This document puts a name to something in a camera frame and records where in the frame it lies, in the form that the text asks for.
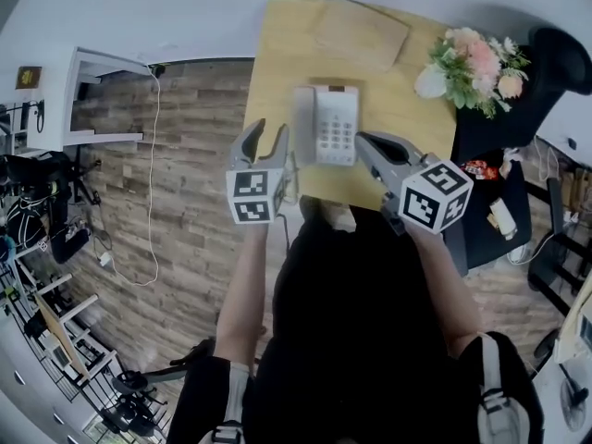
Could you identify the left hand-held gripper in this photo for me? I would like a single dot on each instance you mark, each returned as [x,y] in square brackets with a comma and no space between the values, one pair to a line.
[252,197]

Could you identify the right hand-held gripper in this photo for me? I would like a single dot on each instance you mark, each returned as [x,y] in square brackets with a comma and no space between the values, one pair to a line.
[435,197]

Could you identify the white phone handset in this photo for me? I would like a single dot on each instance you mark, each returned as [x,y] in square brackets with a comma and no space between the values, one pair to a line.
[304,123]

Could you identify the person's right forearm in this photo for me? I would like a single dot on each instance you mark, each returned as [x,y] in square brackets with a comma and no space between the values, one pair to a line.
[444,289]

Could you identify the person's left forearm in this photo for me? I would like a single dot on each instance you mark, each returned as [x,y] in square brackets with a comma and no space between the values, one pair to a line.
[245,294]

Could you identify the white telephone base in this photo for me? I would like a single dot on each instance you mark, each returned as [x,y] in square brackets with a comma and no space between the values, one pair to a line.
[336,127]

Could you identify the white ribbed vase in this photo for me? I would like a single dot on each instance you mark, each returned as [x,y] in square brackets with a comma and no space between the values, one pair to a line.
[430,82]

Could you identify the red snack packet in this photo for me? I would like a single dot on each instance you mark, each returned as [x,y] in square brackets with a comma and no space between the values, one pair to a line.
[478,170]

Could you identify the flat light wooden box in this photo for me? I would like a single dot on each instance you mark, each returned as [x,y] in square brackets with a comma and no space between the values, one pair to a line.
[361,33]

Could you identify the pink artificial flower bouquet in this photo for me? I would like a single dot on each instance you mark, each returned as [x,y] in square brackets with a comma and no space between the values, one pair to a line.
[476,70]

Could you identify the pale snack packet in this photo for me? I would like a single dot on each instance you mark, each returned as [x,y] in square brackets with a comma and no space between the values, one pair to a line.
[506,164]

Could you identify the black mesh office chair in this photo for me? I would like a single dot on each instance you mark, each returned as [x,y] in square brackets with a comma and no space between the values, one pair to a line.
[509,114]

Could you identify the white bottle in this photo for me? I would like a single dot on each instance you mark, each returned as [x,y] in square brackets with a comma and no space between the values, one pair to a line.
[503,218]

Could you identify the white power strip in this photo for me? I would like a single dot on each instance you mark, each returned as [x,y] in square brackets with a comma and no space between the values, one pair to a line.
[520,253]

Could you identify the white desk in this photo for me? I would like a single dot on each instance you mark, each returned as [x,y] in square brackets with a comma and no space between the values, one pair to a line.
[92,95]

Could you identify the person's black garment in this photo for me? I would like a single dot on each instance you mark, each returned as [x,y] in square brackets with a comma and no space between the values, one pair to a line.
[351,331]

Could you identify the small white power adapter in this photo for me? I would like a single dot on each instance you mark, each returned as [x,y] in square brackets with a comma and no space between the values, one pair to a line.
[105,259]

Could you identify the black stool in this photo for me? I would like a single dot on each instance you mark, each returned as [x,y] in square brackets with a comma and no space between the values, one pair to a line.
[555,266]

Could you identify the pile of black equipment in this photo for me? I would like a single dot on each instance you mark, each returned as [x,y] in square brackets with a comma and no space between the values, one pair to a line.
[37,201]

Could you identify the grey office chair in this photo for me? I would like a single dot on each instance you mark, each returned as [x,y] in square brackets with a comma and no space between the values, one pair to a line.
[134,381]

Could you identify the white electronic device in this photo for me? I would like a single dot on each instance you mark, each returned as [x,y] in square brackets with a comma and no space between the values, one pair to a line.
[583,336]

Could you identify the black floor fan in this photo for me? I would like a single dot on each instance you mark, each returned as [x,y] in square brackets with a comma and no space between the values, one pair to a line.
[573,396]

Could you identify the black wall socket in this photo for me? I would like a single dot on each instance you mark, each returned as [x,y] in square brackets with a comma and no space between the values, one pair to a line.
[572,144]

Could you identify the brown picture frame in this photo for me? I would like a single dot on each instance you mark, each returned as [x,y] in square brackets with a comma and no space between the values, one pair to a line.
[28,77]

